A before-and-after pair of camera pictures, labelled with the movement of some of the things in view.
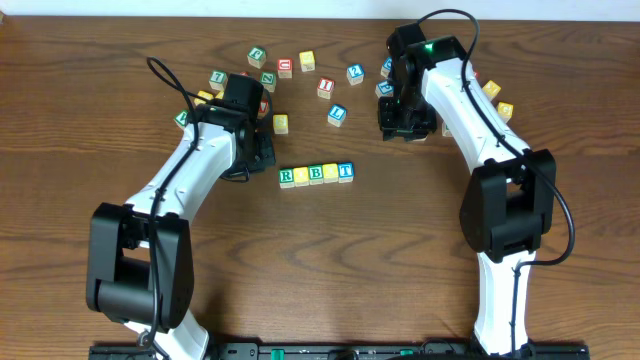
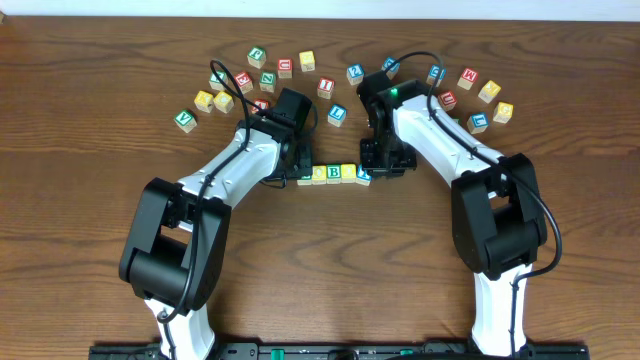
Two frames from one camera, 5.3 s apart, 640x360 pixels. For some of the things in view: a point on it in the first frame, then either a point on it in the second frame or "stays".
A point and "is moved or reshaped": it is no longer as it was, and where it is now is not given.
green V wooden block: (181, 118) stays
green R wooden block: (286, 178) is moved or reshaped
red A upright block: (264, 105) stays
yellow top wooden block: (307, 60) stays
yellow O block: (330, 173) to (348, 172)
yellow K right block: (491, 89) stays
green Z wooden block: (268, 80) stays
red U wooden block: (285, 68) stays
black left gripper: (265, 151) to (304, 163)
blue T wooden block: (345, 172) to (363, 176)
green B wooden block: (315, 174) to (333, 173)
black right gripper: (390, 126) to (407, 160)
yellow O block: (301, 176) is moved or reshaped
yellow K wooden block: (205, 94) stays
